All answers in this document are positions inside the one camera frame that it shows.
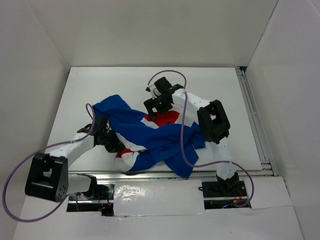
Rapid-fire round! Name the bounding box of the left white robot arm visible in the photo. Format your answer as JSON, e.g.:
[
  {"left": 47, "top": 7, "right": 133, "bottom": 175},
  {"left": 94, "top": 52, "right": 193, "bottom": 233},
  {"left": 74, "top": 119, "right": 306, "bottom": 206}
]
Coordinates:
[{"left": 24, "top": 116, "right": 125, "bottom": 203}]

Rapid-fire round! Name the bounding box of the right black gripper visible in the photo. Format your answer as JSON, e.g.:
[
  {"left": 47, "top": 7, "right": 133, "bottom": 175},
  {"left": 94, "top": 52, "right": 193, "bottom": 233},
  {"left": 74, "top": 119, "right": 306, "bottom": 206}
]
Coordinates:
[{"left": 144, "top": 93, "right": 174, "bottom": 121}]

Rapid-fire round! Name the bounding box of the aluminium right side rail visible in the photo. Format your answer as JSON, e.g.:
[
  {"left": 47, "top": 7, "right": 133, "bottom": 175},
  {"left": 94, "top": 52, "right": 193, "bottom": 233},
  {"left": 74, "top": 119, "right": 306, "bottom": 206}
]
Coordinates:
[{"left": 235, "top": 66, "right": 279, "bottom": 177}]

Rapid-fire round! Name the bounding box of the aluminium front rail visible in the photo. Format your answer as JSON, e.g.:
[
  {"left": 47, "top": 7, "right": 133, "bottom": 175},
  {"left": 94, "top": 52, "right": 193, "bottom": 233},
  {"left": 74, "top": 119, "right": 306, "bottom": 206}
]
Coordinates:
[{"left": 38, "top": 170, "right": 226, "bottom": 181}]

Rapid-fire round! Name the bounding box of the red white blue jacket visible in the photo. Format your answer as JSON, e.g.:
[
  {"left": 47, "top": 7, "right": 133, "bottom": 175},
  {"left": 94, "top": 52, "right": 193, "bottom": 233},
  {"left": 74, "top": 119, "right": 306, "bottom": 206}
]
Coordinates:
[{"left": 93, "top": 94, "right": 205, "bottom": 179}]

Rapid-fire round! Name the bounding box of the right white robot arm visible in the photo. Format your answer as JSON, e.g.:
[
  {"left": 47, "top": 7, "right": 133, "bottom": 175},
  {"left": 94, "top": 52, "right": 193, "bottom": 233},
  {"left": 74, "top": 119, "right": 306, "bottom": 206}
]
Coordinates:
[{"left": 143, "top": 77, "right": 243, "bottom": 196}]

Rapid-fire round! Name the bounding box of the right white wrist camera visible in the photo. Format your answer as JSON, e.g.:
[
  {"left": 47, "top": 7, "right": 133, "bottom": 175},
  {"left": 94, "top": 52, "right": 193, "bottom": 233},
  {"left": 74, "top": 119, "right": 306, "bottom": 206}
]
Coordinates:
[{"left": 145, "top": 84, "right": 161, "bottom": 99}]

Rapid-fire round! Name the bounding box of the white taped cover panel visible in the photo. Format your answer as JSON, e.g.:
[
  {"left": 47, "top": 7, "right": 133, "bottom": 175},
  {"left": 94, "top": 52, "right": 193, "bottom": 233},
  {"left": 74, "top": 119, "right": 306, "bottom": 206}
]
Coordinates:
[{"left": 113, "top": 180, "right": 205, "bottom": 217}]

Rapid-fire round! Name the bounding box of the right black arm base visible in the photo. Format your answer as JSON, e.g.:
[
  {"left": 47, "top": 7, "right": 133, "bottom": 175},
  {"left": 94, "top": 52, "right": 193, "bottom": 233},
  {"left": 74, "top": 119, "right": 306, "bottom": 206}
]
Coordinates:
[{"left": 198, "top": 180, "right": 251, "bottom": 210}]

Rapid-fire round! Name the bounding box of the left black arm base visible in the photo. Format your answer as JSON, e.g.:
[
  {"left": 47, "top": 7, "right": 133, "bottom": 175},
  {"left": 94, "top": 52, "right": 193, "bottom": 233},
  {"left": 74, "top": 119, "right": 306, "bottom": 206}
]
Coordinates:
[{"left": 66, "top": 173, "right": 115, "bottom": 217}]

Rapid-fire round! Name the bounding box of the aluminium rail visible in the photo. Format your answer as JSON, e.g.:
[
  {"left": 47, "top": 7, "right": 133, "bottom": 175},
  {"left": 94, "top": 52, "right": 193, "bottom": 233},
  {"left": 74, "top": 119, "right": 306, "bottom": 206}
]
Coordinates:
[
  {"left": 235, "top": 66, "right": 279, "bottom": 177},
  {"left": 38, "top": 170, "right": 226, "bottom": 181}
]

